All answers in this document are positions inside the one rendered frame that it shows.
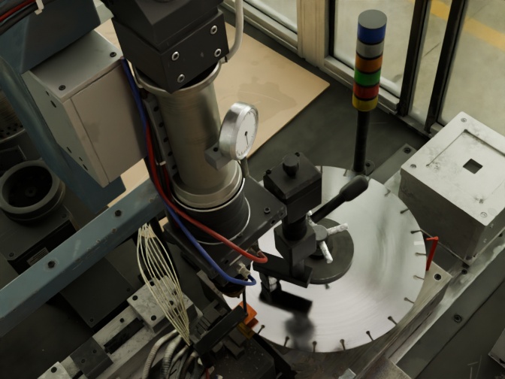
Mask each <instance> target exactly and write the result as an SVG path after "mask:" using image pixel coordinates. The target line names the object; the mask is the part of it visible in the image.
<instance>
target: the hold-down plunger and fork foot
mask: <svg viewBox="0 0 505 379"><path fill-rule="evenodd" d="M262 253H263V254H264V255H265V256H266V257H267V258H268V261H267V262H264V263H261V262H255V261H253V263H252V269H253V271H257V272H258V273H259V278H260V280H261V281H262V283H263V284H264V285H265V286H266V287H267V289H268V288H270V283H269V277H268V276H271V277H275V278H276V279H277V281H278V282H279V281H280V280H284V281H286V282H289V283H292V284H294V285H297V286H300V287H303V288H308V285H309V283H310V280H311V277H312V276H313V268H311V267H309V266H306V265H304V259H303V260H302V261H300V262H299V263H298V264H296V265H294V266H290V265H289V264H288V263H287V262H286V261H285V260H284V258H282V257H279V256H275V255H273V254H270V253H266V252H264V251H262Z"/></svg>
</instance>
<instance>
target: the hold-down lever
mask: <svg viewBox="0 0 505 379"><path fill-rule="evenodd" d="M368 185H369V184H368V181H367V179H366V178H365V177H363V176H361V175H357V176H356V177H354V178H353V179H352V180H351V181H349V182H348V183H346V184H345V185H344V186H343V187H342V188H340V191H339V194H338V195H336V196H335V197H334V198H333V199H331V200H330V201H329V202H327V203H326V204H324V205H323V206H322V207H321V208H320V209H318V210H317V211H315V212H314V213H313V214H311V215H310V219H311V220H312V221H313V222H314V223H315V224H317V223H318V222H319V221H320V220H322V219H323V218H325V217H326V216H328V215H329V214H330V213H331V212H332V211H334V210H335V209H336V208H338V207H339V206H341V205H342V204H343V203H344V202H351V201H352V200H353V199H355V198H357V197H358V196H359V195H361V194H362V193H363V192H364V191H365V190H367V188H368Z"/></svg>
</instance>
